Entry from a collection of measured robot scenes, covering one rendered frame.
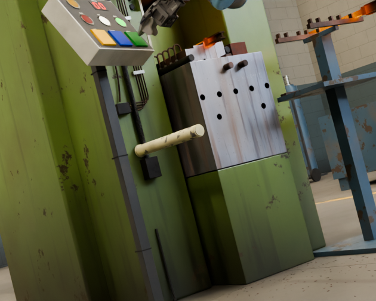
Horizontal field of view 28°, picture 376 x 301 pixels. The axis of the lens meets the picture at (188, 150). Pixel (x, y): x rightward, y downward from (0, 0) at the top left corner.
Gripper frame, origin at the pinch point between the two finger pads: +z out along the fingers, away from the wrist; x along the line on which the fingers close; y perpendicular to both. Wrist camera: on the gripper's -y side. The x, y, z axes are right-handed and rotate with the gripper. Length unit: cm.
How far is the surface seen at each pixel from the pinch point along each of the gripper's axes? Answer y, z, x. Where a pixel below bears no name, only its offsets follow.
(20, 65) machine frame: -53, 67, 27
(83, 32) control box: -2.6, 4.1, -27.1
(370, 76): 57, -30, 81
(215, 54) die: 9.1, 2.1, 48.3
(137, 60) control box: 6.2, 8.3, 0.1
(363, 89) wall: -118, 179, 927
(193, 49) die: 4.0, 4.3, 38.8
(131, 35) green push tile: -0.7, 2.6, -2.0
